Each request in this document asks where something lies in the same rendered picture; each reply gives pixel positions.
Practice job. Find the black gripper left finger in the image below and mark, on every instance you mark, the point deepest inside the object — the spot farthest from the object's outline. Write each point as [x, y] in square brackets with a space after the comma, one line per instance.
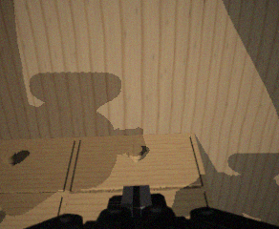
[123, 215]

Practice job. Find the small wooden chest of drawers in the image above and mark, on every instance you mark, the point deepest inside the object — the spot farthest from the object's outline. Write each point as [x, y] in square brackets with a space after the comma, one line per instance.
[70, 178]

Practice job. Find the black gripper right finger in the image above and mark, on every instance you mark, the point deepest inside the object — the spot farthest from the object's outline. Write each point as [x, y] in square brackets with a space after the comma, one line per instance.
[159, 216]

